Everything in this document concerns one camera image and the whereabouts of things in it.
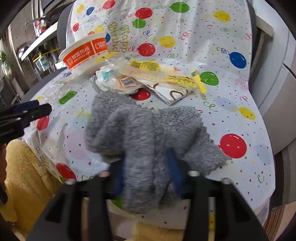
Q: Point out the balloon print tablecloth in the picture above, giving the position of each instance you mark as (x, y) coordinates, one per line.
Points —
(210, 38)

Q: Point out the orange white paper bowl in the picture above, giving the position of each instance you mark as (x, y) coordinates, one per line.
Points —
(80, 57)

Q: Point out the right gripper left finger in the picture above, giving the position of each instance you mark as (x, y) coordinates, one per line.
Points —
(62, 217)

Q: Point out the yellow clear snack wrapper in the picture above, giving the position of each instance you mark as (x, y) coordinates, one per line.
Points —
(157, 73)

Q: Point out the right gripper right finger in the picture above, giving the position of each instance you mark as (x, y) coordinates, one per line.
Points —
(234, 219)

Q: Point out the grey refrigerator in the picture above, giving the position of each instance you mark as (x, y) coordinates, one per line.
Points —
(272, 81)

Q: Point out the white kitchen shelf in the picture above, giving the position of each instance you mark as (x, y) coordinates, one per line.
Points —
(44, 37)

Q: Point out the grey fluffy cloth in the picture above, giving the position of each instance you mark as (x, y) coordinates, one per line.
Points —
(120, 128)

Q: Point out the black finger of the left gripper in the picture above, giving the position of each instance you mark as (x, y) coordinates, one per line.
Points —
(30, 110)

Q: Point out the brown white paper wrapper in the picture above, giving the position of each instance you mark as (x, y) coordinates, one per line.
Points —
(170, 94)

